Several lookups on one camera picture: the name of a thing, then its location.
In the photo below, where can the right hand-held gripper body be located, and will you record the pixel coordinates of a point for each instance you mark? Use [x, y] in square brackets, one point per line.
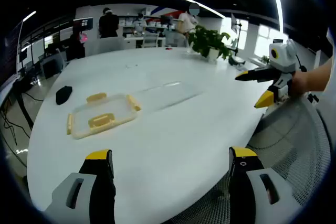
[284, 57]

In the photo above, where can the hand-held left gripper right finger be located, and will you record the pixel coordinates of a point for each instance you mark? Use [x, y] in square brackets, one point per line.
[241, 182]

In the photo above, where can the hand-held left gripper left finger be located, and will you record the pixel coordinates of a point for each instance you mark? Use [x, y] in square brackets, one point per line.
[99, 182]

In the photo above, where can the clear lid with yellow buckles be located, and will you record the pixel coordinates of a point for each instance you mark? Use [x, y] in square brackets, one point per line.
[101, 122]

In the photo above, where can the clear plastic container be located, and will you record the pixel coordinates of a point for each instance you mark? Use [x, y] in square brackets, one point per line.
[170, 94]

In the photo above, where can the person's right hand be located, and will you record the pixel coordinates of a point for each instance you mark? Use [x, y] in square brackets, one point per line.
[300, 83]

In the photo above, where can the small potted plant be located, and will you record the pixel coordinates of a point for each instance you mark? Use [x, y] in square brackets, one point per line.
[265, 60]

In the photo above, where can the black stand base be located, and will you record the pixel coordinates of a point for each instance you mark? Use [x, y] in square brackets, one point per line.
[236, 62]

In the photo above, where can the screen on black stand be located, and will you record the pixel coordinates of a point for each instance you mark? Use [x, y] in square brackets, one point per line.
[233, 23]

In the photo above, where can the green potted plant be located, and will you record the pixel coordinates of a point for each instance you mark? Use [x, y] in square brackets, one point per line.
[207, 37]

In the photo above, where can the small black object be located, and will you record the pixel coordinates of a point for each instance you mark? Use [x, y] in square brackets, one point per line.
[63, 95]

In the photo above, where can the slatted white chair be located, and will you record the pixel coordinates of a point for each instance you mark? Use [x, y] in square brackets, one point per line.
[150, 41]

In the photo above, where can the black computer case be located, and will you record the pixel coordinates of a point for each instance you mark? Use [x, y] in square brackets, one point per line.
[51, 69]

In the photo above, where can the plain white chair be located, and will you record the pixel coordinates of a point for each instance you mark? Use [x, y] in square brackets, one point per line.
[110, 43]

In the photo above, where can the pink object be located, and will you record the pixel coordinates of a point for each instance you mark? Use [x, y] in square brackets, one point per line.
[83, 39]

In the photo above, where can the black computer monitor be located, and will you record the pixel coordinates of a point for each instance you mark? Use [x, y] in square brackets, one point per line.
[83, 24]

